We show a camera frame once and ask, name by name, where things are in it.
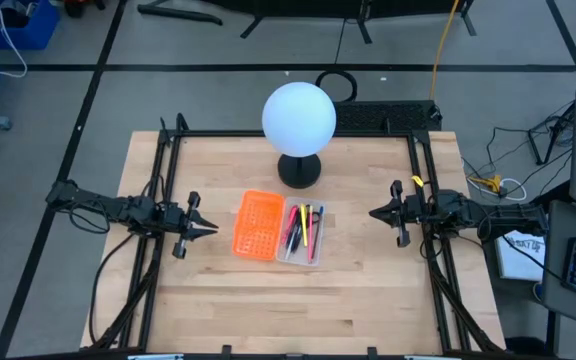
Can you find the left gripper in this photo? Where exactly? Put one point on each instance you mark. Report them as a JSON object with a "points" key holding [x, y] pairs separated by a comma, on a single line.
{"points": [[178, 220]]}

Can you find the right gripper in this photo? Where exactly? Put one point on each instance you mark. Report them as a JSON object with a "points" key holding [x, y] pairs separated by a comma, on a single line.
{"points": [[418, 210]]}

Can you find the brown pencil blue cap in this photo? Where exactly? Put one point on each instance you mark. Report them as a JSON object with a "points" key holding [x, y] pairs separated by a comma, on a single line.
{"points": [[317, 230]]}

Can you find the pink pencil green eraser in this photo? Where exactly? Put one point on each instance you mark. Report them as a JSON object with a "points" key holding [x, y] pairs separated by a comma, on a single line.
{"points": [[310, 245]]}

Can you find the yellow highlighter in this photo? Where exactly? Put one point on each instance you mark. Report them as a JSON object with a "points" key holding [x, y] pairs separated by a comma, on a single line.
{"points": [[304, 225]]}

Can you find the black scissors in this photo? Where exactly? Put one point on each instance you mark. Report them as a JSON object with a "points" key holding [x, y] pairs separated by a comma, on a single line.
{"points": [[291, 248]]}

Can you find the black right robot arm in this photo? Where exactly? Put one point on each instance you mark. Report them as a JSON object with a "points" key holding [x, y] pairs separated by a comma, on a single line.
{"points": [[508, 215]]}

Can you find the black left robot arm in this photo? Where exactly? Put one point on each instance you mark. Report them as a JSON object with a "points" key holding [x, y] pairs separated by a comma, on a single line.
{"points": [[113, 207]]}

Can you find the clear box with orange lid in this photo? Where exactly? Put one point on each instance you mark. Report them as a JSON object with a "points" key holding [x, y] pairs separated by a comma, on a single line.
{"points": [[258, 225]]}

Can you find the yellow tape tag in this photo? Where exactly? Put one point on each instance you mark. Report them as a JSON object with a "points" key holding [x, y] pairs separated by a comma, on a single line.
{"points": [[417, 180]]}

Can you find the black perforated panel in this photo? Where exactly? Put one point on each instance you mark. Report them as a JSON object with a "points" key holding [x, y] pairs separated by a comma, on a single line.
{"points": [[383, 116]]}

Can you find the yellow power plug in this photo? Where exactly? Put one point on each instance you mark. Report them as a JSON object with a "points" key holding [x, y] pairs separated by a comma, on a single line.
{"points": [[488, 183]]}

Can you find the white globe lamp black base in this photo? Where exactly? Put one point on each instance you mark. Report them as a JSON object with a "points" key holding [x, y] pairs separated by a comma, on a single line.
{"points": [[298, 120]]}

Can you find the white booklet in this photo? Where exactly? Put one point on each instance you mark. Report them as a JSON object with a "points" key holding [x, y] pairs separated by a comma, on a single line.
{"points": [[518, 260]]}

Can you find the black floor bar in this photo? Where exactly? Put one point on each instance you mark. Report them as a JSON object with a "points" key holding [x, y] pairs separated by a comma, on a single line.
{"points": [[178, 13]]}

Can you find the black backdrop stand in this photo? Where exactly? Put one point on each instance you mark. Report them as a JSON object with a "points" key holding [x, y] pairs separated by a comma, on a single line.
{"points": [[318, 6]]}

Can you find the black table frame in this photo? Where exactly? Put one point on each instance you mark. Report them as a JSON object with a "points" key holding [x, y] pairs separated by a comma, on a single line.
{"points": [[228, 133]]}

